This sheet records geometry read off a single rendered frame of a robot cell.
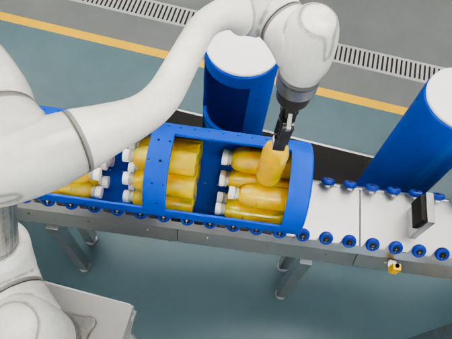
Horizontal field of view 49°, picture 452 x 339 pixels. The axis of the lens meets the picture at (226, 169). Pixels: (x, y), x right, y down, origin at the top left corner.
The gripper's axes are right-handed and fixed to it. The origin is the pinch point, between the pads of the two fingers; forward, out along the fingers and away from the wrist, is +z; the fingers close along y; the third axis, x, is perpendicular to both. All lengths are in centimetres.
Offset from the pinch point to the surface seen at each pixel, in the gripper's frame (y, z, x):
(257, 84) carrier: 46, 42, 5
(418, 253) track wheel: -11, 43, -52
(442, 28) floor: 184, 140, -118
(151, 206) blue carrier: -12.9, 27.2, 32.3
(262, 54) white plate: 55, 36, 5
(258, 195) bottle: -6.0, 25.2, 2.1
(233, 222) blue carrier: -13.5, 30.5, 8.2
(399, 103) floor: 119, 140, -87
